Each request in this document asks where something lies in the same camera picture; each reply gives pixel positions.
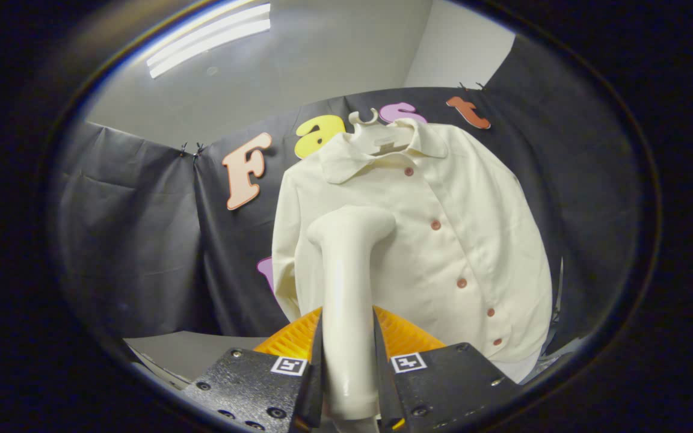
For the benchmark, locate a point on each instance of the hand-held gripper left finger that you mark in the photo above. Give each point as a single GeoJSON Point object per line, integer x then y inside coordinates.
{"type": "Point", "coordinates": [262, 385]}

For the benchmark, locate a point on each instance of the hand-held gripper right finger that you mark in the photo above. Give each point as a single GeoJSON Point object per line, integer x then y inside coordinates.
{"type": "Point", "coordinates": [443, 385]}

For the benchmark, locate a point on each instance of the white garment steamer head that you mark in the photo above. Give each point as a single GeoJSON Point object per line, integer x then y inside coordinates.
{"type": "Point", "coordinates": [346, 300]}

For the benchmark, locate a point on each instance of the cream button shirt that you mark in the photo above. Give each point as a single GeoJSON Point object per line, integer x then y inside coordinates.
{"type": "Point", "coordinates": [418, 264]}

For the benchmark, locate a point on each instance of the white clothes hanger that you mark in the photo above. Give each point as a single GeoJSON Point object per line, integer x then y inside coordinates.
{"type": "Point", "coordinates": [363, 120]}

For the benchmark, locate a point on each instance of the grey cabinet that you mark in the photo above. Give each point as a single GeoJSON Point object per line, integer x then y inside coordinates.
{"type": "Point", "coordinates": [202, 355]}

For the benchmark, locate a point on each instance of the thin stand pole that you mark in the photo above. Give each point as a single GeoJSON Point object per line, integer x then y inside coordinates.
{"type": "Point", "coordinates": [559, 285]}

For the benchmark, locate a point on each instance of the black backdrop cloth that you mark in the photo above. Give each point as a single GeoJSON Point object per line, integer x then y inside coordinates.
{"type": "Point", "coordinates": [142, 228]}

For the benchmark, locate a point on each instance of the small metal clip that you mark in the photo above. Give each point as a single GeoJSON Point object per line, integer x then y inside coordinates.
{"type": "Point", "coordinates": [471, 86]}
{"type": "Point", "coordinates": [192, 149]}

